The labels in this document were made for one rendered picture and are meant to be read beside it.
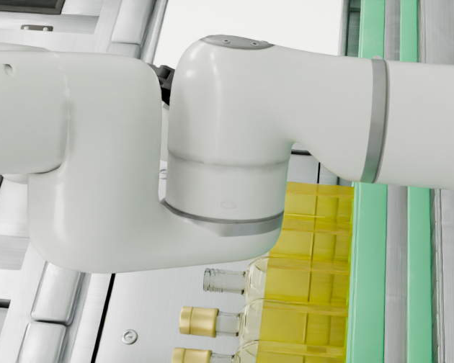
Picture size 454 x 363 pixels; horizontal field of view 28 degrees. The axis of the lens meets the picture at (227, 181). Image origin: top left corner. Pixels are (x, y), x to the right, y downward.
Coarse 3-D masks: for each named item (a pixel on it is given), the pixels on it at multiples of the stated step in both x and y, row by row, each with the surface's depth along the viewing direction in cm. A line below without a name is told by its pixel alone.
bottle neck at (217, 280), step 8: (208, 272) 111; (216, 272) 111; (224, 272) 111; (232, 272) 111; (240, 272) 111; (208, 280) 111; (216, 280) 111; (224, 280) 110; (232, 280) 110; (240, 280) 110; (208, 288) 111; (216, 288) 111; (224, 288) 111; (232, 288) 111; (240, 288) 110
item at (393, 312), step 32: (384, 192) 102; (416, 192) 102; (384, 224) 100; (416, 224) 100; (384, 256) 97; (416, 256) 97; (384, 288) 95; (416, 288) 95; (384, 320) 93; (416, 320) 92; (352, 352) 90; (384, 352) 91; (416, 352) 90
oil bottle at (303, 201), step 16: (288, 192) 116; (304, 192) 116; (320, 192) 116; (336, 192) 116; (352, 192) 116; (288, 208) 115; (304, 208) 115; (320, 208) 115; (336, 208) 114; (352, 208) 114
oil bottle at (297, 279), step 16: (272, 256) 111; (256, 272) 110; (272, 272) 109; (288, 272) 109; (304, 272) 109; (320, 272) 109; (336, 272) 109; (256, 288) 108; (272, 288) 108; (288, 288) 108; (304, 288) 108; (320, 288) 108; (336, 288) 108; (336, 304) 108
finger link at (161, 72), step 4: (148, 64) 82; (152, 64) 82; (152, 68) 82; (156, 68) 82; (160, 68) 81; (164, 68) 81; (156, 72) 81; (160, 72) 81; (164, 72) 81; (168, 72) 82; (160, 76) 81; (164, 76) 81; (168, 76) 82; (164, 96) 87; (164, 100) 87; (168, 100) 87
